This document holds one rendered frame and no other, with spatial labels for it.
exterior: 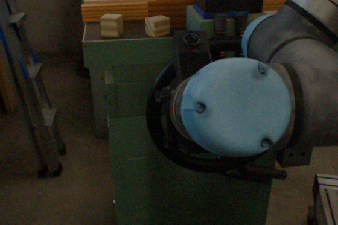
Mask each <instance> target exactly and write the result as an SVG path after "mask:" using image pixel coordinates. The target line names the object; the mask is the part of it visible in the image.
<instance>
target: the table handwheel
mask: <svg viewBox="0 0 338 225"><path fill-rule="evenodd" d="M242 38H243V36H236V35H224V36H215V37H210V38H208V43H209V48H210V52H211V55H212V62H215V61H217V60H221V52H224V51H238V52H243V51H242V48H241V42H242ZM175 77H176V75H175V70H174V62H173V58H172V59H171V60H170V61H169V62H168V63H167V64H166V65H165V66H163V68H162V69H161V70H160V71H159V73H158V75H157V76H156V78H155V80H154V82H153V84H152V87H151V89H150V92H149V95H148V98H147V105H146V121H147V127H148V130H149V133H150V136H151V138H152V141H153V143H154V144H155V145H156V147H157V148H158V150H159V151H160V152H161V153H162V154H163V155H164V156H165V157H166V158H168V159H169V160H170V161H172V162H173V163H174V164H177V165H179V166H181V167H184V168H186V169H189V170H193V171H198V172H203V173H218V172H224V171H230V170H234V169H236V168H239V167H242V166H245V165H247V164H249V163H250V162H252V161H254V160H257V159H258V158H260V157H261V156H262V155H264V154H265V153H266V152H267V151H268V150H266V151H264V152H262V153H260V154H257V155H254V156H249V157H225V158H221V159H202V158H198V157H194V156H191V155H189V154H186V153H184V152H183V151H181V150H180V149H167V148H166V147H165V146H164V129H163V126H162V121H161V106H162V103H156V102H155V91H157V90H163V87H166V86H169V85H170V84H171V83H172V81H173V79H174V78H175Z"/></svg>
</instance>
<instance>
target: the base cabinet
mask: <svg viewBox="0 0 338 225"><path fill-rule="evenodd" d="M107 129H108V130H109V142H110V155H111V162H112V175H113V188H114V196H115V198H114V199H113V201H114V206H115V209H116V222H117V225H265V223H266V216H267V209H268V205H269V198H270V191H271V187H272V179H273V178H271V181H270V183H269V184H268V185H267V184H263V183H256V182H250V181H247V180H241V179H233V178H229V177H225V176H223V175H222V174H220V172H218V173H203V172H198V171H193V170H189V169H186V168H184V167H181V166H179V165H177V164H174V163H173V162H172V161H170V160H169V159H168V158H166V157H165V156H164V155H163V154H162V153H161V152H160V151H159V150H158V148H157V147H156V145H155V144H154V143H153V141H152V138H151V136H150V133H149V130H148V127H147V121H146V115H139V116H123V117H115V118H109V117H108V128H107ZM276 154H277V150H268V151H267V152H266V153H265V154H264V155H262V156H261V157H260V158H258V159H257V160H254V161H252V162H250V163H249V164H251V165H259V166H264V167H268V168H275V161H276ZM189 155H191V156H194V157H198V158H202V159H216V158H217V154H214V153H199V154H189Z"/></svg>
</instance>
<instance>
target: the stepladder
mask: <svg viewBox="0 0 338 225"><path fill-rule="evenodd" d="M7 1H8V2H7ZM26 19H27V14H26V13H20V12H19V9H18V6H17V2H16V0H0V51H1V54H2V58H3V60H4V63H5V67H6V69H7V72H8V75H9V78H10V83H11V86H12V89H13V92H14V95H15V98H16V101H17V104H18V106H19V110H20V112H21V118H22V121H23V123H24V126H25V129H26V133H27V136H28V138H29V141H30V144H31V147H32V151H33V154H34V156H35V159H36V162H37V168H38V171H37V174H38V177H44V176H45V174H46V173H47V171H48V169H49V168H48V165H47V163H44V161H43V157H42V154H41V152H40V148H39V144H38V142H37V139H36V135H35V129H36V127H37V129H38V132H39V135H40V138H41V140H42V142H43V146H44V148H45V151H46V154H47V156H48V159H49V162H50V164H51V169H52V173H53V176H54V177H55V176H59V175H60V173H61V171H62V168H63V167H62V163H61V162H60V161H59V158H58V157H57V153H56V150H55V148H54V144H53V141H52V139H51V136H50V134H49V131H48V126H51V130H53V133H54V136H55V138H56V141H57V144H58V146H59V151H60V154H61V156H62V155H65V154H66V145H65V143H64V141H63V139H62V136H61V133H60V130H59V126H58V124H57V121H56V116H57V113H58V111H57V108H52V107H51V105H50V102H49V99H48V94H47V91H46V89H45V86H44V83H43V80H42V77H41V74H40V73H41V72H42V70H43V64H42V63H39V64H37V62H38V59H37V57H36V55H35V53H34V51H33V49H32V47H31V44H30V41H29V39H28V36H27V33H26V29H25V26H24V21H25V20H26ZM18 38H19V40H20V41H21V43H22V44H23V46H24V50H25V53H26V55H27V58H28V61H29V63H30V64H26V63H25V60H24V55H23V53H22V49H21V46H20V43H19V40H18ZM13 63H14V64H13ZM14 65H15V67H16V70H17V72H18V75H17V73H16V70H15V67H14ZM31 78H35V83H36V84H37V88H38V90H39V92H40V96H41V98H42V101H43V104H44V106H45V109H41V106H40V104H39V101H38V99H37V95H36V92H35V90H34V86H33V82H32V80H31ZM19 80H21V83H22V88H23V90H24V92H25V96H26V98H27V101H28V104H29V106H30V109H31V112H32V114H33V117H34V122H35V123H34V127H33V124H32V122H31V118H30V115H29V112H28V109H27V106H26V103H25V100H24V96H23V93H22V89H21V85H20V82H19Z"/></svg>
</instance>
